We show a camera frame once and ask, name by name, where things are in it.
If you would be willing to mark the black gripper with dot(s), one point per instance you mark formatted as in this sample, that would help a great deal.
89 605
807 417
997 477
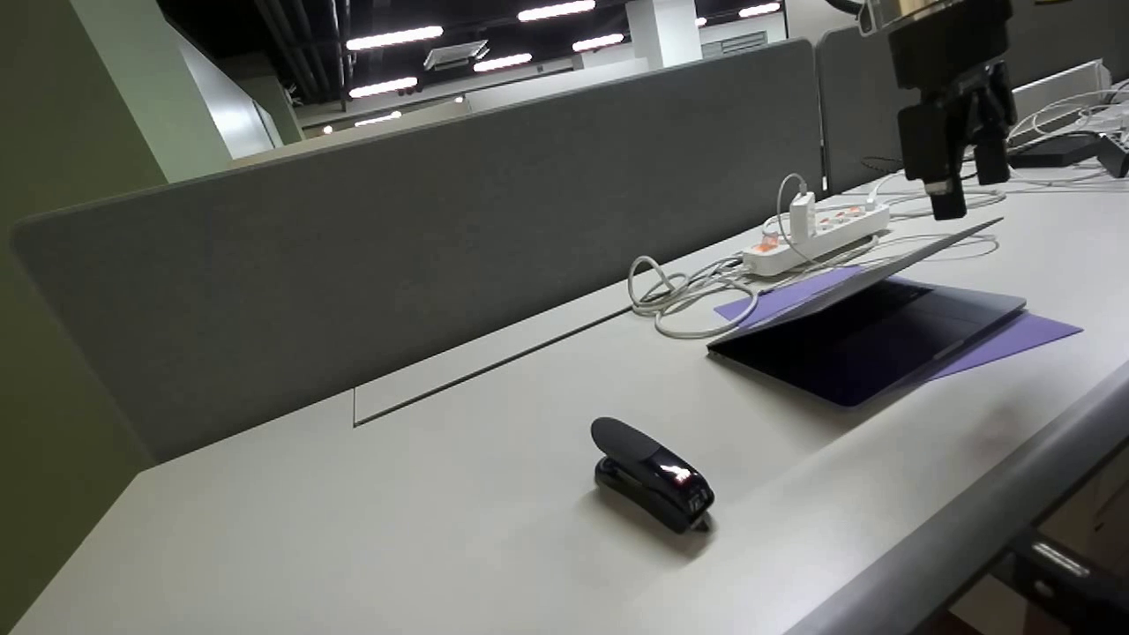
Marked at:
945 41

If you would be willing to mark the dark gray laptop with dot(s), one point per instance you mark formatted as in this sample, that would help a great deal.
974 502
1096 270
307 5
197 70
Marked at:
870 338

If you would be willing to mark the black flat device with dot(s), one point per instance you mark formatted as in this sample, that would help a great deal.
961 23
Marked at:
1060 150

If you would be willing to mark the white rectangular box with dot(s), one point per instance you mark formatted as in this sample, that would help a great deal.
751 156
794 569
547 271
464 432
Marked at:
1060 84

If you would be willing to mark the white power strip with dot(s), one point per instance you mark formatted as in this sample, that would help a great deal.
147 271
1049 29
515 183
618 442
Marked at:
822 229

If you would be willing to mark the white charger adapter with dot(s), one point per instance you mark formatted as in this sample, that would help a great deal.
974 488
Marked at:
803 217

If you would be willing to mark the purple cloth mat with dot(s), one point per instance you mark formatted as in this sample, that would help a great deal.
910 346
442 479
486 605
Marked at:
1023 338

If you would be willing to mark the long ceiling light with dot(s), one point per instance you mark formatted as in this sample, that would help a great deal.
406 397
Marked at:
556 9
502 61
394 36
381 84
598 41

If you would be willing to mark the black equipment under desk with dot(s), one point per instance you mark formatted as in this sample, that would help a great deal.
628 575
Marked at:
1060 583

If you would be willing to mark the black stapler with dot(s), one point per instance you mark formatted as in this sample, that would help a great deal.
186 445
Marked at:
655 477

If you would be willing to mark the long gray desk partition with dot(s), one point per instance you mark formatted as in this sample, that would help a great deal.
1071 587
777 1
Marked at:
409 259

